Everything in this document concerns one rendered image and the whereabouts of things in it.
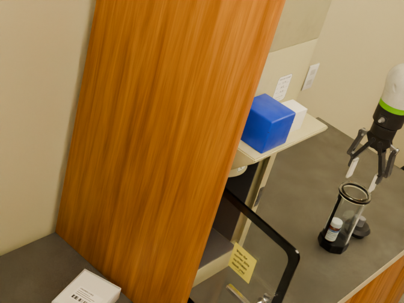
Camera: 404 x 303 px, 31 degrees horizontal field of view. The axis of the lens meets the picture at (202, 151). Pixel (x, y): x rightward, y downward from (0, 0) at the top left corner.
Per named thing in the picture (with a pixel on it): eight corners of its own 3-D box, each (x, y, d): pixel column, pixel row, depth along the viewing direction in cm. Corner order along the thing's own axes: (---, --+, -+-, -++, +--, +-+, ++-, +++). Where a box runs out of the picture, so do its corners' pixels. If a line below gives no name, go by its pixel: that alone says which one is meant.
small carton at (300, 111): (273, 122, 188) (280, 103, 185) (285, 118, 191) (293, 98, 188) (288, 133, 185) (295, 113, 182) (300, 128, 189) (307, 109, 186)
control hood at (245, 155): (208, 168, 182) (218, 135, 176) (284, 134, 204) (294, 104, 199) (243, 194, 176) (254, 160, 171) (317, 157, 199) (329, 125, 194)
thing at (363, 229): (337, 229, 256) (344, 214, 252) (351, 220, 262) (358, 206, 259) (359, 244, 251) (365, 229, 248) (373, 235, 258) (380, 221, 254)
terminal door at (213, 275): (178, 292, 204) (214, 177, 183) (252, 370, 187) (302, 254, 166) (176, 293, 204) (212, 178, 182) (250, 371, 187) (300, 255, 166)
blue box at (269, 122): (229, 133, 178) (240, 101, 174) (254, 122, 185) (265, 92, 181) (261, 154, 174) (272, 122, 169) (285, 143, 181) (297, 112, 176)
